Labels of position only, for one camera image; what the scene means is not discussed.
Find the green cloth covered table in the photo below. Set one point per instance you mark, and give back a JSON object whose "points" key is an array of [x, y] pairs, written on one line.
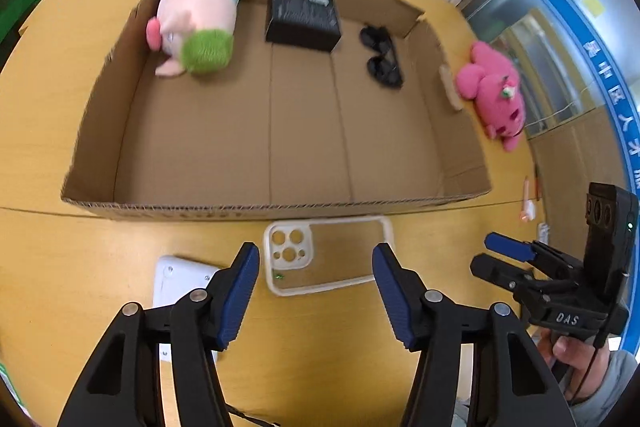
{"points": [[13, 12]]}

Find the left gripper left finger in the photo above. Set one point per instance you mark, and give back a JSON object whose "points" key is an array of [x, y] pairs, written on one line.
{"points": [[120, 383]]}

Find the person right hand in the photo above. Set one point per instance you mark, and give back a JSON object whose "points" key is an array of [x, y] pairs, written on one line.
{"points": [[589, 365]]}

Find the grey sleeved forearm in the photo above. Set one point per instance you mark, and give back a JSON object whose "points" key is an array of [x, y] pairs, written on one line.
{"points": [[593, 411]]}

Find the pink bear plush toy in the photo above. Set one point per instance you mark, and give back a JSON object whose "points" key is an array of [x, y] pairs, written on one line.
{"points": [[491, 82]]}

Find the clear beige phone case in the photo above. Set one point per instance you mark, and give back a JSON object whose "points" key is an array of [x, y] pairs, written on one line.
{"points": [[304, 257]]}

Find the pink pen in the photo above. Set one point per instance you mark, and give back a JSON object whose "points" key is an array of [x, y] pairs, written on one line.
{"points": [[525, 194]]}

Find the black product box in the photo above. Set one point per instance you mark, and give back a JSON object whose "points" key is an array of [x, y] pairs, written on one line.
{"points": [[308, 24]]}

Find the white pink thermometer device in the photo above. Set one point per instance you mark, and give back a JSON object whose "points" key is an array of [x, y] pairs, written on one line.
{"points": [[543, 232]]}

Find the white power bank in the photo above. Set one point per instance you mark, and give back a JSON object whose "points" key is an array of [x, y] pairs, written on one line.
{"points": [[174, 277]]}

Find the pig plush toy teal shirt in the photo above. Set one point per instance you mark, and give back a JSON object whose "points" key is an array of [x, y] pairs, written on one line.
{"points": [[197, 36]]}

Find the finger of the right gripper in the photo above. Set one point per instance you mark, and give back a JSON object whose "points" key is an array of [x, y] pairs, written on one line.
{"points": [[512, 248], [499, 273]]}

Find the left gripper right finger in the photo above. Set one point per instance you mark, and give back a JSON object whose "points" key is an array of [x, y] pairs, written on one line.
{"points": [[512, 384]]}

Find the black camera box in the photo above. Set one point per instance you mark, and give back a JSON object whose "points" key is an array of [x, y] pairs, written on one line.
{"points": [[611, 216]]}

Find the black sunglasses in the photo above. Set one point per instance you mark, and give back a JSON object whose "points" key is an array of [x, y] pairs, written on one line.
{"points": [[383, 66]]}

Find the white earbud case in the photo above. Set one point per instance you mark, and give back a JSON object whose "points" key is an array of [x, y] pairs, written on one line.
{"points": [[528, 212]]}

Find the brown cardboard box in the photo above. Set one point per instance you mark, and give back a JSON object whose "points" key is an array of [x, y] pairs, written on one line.
{"points": [[282, 132]]}

